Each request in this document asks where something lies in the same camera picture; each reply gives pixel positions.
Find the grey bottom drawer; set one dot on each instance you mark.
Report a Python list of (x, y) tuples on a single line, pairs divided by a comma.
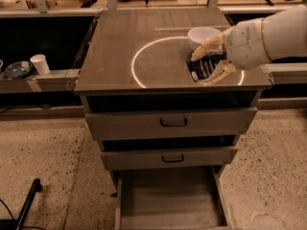
[(170, 199)]

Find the grey top drawer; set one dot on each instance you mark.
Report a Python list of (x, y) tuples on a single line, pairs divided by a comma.
[(137, 125)]

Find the grey middle drawer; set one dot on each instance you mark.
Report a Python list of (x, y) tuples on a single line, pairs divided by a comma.
[(167, 158)]

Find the grey drawer cabinet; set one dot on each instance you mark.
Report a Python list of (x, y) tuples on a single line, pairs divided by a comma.
[(137, 62)]

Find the dark rxbar blueberry wrapper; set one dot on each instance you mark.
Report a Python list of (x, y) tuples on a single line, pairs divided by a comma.
[(202, 69)]

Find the white paper cup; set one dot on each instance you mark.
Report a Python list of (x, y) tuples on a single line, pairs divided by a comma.
[(40, 63)]

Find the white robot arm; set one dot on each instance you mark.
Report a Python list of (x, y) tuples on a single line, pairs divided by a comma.
[(285, 34)]

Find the grey side shelf rail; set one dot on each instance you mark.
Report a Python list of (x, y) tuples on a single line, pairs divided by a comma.
[(55, 81)]

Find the grey drawer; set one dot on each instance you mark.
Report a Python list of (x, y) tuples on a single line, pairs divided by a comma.
[(137, 125), (167, 158), (170, 199)]

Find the black floor stand leg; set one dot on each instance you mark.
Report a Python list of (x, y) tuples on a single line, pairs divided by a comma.
[(18, 223)]

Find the white ceramic bowl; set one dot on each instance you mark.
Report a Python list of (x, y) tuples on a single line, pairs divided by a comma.
[(198, 35)]

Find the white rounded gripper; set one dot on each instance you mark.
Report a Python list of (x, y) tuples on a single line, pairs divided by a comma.
[(247, 44)]

